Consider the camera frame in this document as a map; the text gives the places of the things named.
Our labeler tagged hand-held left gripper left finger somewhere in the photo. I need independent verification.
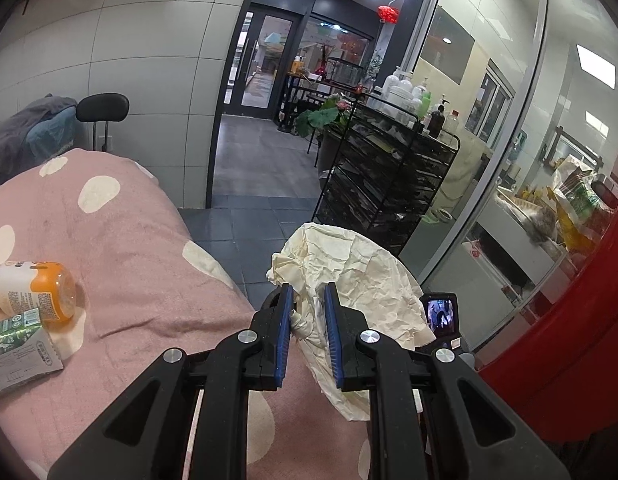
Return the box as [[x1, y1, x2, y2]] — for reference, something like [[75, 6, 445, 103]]
[[46, 282, 296, 480]]

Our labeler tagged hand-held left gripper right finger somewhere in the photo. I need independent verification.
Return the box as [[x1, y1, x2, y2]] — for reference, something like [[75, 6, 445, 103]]
[[323, 281, 572, 480]]

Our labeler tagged cream paper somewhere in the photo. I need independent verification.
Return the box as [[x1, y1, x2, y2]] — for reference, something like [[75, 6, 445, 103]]
[[265, 221, 437, 422]]

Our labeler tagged black metal shelf rack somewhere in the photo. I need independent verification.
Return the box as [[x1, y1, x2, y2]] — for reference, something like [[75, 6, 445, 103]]
[[309, 91, 462, 258]]

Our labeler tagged red glossy object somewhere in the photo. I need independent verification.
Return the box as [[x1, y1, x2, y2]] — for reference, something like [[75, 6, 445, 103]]
[[476, 145, 618, 443]]

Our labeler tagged pink polka dot blanket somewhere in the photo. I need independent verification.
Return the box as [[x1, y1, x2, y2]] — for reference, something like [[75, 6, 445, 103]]
[[0, 148, 377, 480]]

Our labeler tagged pile of snack bags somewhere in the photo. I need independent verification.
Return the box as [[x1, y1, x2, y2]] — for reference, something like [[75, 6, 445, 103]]
[[494, 155, 618, 256]]

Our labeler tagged green leafy plant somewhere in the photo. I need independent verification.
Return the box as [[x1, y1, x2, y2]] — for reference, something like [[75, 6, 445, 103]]
[[295, 94, 357, 138]]

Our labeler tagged group of toiletry bottles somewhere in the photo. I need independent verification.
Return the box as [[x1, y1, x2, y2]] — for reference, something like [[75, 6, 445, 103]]
[[381, 66, 462, 143]]

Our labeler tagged black metal table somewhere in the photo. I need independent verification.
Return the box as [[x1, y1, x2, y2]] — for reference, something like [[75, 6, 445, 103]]
[[274, 72, 370, 133]]

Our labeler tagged orange capped white bottle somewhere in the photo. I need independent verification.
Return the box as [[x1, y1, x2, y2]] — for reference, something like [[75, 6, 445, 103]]
[[0, 260, 77, 323]]

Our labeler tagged green and white packet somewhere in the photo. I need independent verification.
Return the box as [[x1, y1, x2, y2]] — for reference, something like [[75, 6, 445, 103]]
[[0, 307, 65, 401]]

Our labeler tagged glass door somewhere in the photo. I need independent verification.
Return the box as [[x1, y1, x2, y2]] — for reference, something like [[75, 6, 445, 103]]
[[224, 10, 310, 121]]

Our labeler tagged black chair back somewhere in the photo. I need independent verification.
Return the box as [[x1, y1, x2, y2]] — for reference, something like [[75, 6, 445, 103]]
[[76, 93, 131, 153]]

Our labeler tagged blue cushion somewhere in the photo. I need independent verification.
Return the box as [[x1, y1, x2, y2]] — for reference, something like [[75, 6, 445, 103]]
[[26, 107, 90, 161]]

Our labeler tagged grey cloth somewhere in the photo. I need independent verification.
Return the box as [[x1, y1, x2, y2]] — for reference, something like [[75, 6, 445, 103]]
[[0, 94, 79, 191]]

